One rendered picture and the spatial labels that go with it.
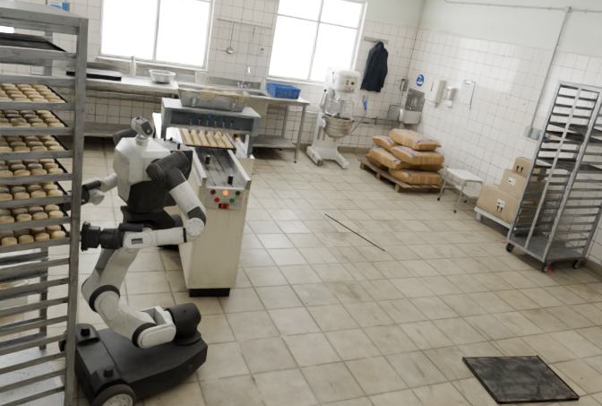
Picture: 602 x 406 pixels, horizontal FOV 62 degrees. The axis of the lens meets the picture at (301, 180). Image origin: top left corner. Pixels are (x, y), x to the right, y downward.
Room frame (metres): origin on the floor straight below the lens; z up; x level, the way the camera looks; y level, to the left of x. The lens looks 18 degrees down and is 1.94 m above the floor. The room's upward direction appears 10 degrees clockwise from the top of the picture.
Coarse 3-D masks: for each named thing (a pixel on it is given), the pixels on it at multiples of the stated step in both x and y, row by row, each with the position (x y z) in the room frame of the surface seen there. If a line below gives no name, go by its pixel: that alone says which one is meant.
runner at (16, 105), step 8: (0, 104) 1.61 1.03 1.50; (8, 104) 1.63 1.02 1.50; (16, 104) 1.64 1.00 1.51; (24, 104) 1.66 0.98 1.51; (32, 104) 1.68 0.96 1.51; (40, 104) 1.69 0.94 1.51; (48, 104) 1.71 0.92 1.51; (56, 104) 1.73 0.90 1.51; (64, 104) 1.75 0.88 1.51; (72, 104) 1.76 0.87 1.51
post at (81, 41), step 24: (72, 168) 1.76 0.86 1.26; (72, 192) 1.76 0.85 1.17; (72, 216) 1.75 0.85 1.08; (72, 240) 1.75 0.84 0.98; (72, 264) 1.75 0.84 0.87; (72, 288) 1.75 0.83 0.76; (72, 312) 1.75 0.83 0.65; (72, 336) 1.75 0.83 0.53; (72, 360) 1.76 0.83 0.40; (72, 384) 1.76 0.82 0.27
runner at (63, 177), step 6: (48, 174) 1.71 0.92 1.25; (54, 174) 1.72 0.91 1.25; (60, 174) 1.74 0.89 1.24; (66, 174) 1.75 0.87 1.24; (0, 180) 1.61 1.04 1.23; (6, 180) 1.62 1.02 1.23; (12, 180) 1.63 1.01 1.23; (18, 180) 1.65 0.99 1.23; (24, 180) 1.66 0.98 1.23; (30, 180) 1.67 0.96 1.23; (36, 180) 1.68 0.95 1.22; (42, 180) 1.70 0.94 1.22; (48, 180) 1.71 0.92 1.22; (54, 180) 1.73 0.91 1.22; (60, 180) 1.74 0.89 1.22; (66, 180) 1.75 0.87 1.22
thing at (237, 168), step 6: (222, 150) 3.88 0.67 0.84; (228, 150) 3.71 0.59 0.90; (228, 156) 3.64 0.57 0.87; (234, 156) 3.57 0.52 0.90; (234, 162) 3.46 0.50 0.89; (234, 168) 3.43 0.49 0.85; (240, 168) 3.29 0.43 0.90; (240, 174) 3.24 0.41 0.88; (246, 174) 3.20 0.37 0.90; (246, 180) 3.07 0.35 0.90; (246, 186) 3.06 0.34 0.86
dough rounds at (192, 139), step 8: (184, 136) 3.79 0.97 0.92; (192, 136) 3.86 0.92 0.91; (200, 136) 3.88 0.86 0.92; (208, 136) 3.92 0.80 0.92; (216, 136) 3.97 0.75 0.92; (224, 136) 4.01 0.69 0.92; (192, 144) 3.64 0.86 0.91; (200, 144) 3.66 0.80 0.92; (208, 144) 3.68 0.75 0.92; (216, 144) 3.72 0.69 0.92; (224, 144) 3.84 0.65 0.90
